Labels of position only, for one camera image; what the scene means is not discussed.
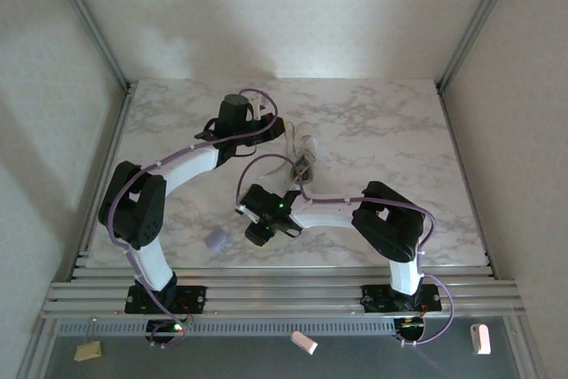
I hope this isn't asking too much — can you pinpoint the small lilac patch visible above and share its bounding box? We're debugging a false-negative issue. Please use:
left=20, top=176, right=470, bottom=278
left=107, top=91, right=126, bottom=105
left=204, top=227, right=230, bottom=251

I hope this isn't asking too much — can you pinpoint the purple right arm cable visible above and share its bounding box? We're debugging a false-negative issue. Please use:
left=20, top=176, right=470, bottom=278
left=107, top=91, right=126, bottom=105
left=237, top=153, right=456, bottom=347

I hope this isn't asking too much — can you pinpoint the aluminium corner post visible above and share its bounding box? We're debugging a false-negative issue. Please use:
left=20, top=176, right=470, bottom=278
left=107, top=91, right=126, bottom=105
left=42, top=0, right=137, bottom=94
left=434, top=0, right=525, bottom=94

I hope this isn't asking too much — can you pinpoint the grey slotted cable duct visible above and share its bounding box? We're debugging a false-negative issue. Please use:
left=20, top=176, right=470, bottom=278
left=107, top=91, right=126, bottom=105
left=55, top=319, right=396, bottom=338

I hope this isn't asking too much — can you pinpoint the aluminium front rail frame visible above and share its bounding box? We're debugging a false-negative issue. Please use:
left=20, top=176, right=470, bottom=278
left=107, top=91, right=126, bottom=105
left=37, top=265, right=527, bottom=322

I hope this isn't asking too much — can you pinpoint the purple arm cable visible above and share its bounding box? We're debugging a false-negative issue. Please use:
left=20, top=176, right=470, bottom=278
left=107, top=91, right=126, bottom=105
left=237, top=153, right=456, bottom=347
left=108, top=88, right=280, bottom=349

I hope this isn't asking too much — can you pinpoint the aluminium side rail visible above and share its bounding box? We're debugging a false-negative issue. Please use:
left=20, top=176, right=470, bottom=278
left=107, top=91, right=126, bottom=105
left=66, top=85, right=137, bottom=282

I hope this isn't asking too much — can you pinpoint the white pink plastic block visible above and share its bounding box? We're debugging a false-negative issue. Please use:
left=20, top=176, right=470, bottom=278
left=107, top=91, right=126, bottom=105
left=290, top=330, right=319, bottom=356
left=469, top=323, right=492, bottom=356

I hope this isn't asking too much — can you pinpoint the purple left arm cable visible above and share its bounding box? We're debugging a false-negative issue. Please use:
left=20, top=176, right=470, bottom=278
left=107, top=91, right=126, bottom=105
left=108, top=88, right=280, bottom=349

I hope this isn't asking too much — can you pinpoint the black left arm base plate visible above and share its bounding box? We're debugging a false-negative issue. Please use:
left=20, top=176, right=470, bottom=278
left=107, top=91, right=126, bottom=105
left=123, top=285, right=209, bottom=314

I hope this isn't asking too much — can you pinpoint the white sneaker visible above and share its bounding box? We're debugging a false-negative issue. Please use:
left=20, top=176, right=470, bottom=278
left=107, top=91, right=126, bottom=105
left=283, top=120, right=323, bottom=189

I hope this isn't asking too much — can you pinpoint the yellow paper tag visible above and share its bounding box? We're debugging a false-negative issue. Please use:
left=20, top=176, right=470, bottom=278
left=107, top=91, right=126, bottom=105
left=74, top=341, right=102, bottom=361

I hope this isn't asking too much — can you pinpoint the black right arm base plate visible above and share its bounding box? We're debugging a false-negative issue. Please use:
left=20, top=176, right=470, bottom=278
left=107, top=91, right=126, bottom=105
left=361, top=283, right=443, bottom=313

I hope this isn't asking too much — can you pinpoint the white shoelace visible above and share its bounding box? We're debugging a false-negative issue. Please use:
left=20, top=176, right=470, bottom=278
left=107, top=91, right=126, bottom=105
left=260, top=165, right=294, bottom=181

